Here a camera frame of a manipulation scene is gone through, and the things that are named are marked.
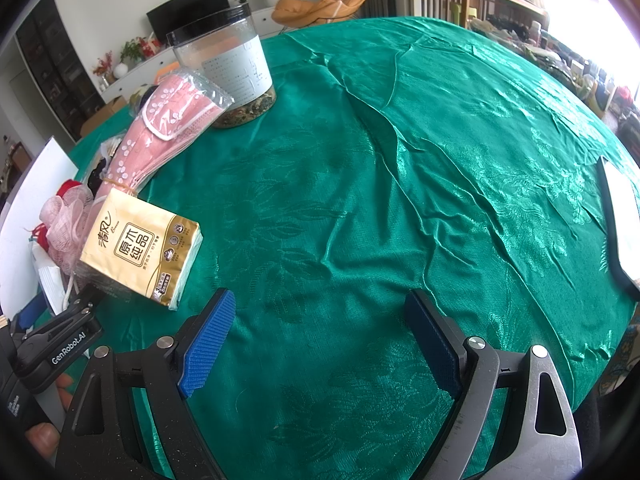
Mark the dark display cabinet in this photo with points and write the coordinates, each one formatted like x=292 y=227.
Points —
x=55 y=70

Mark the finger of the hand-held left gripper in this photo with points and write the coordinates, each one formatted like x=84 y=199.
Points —
x=80 y=305

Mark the round white vase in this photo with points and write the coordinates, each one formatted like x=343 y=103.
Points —
x=120 y=71

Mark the black television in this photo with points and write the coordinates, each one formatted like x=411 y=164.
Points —
x=185 y=10

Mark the green tablecloth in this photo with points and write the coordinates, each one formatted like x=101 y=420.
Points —
x=350 y=185

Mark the white tray black rim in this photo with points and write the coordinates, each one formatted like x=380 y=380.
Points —
x=625 y=220

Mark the white low cabinet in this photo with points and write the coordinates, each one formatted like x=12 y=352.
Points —
x=265 y=17

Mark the blue yellow packaged item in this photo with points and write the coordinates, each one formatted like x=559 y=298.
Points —
x=139 y=97

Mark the clear plastic jar black lid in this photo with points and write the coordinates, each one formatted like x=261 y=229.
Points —
x=235 y=60

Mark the orange lounge chair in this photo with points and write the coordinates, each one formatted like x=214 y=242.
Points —
x=320 y=5

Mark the person's left hand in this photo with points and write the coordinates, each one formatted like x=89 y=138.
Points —
x=42 y=440

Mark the white plastic packet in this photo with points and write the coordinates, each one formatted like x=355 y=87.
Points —
x=50 y=277

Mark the white upright board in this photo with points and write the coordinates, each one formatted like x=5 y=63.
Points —
x=25 y=200

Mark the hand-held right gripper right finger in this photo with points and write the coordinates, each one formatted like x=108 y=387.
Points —
x=432 y=345

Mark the black beaded hair net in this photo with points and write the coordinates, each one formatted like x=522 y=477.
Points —
x=97 y=172

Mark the pink mesh bath pouf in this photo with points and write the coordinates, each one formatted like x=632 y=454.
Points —
x=62 y=225

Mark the red flower branches in vase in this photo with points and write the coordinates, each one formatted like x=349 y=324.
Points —
x=102 y=67

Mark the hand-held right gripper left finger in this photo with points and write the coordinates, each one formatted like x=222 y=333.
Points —
x=210 y=340

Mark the yellow tissue pack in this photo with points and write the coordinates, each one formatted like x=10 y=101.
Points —
x=135 y=250

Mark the potted plant with red flowers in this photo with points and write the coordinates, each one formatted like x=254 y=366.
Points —
x=135 y=50

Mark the cardboard box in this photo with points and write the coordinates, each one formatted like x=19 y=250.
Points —
x=102 y=115

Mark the pink face mask pack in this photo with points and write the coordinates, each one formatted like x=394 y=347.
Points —
x=155 y=130

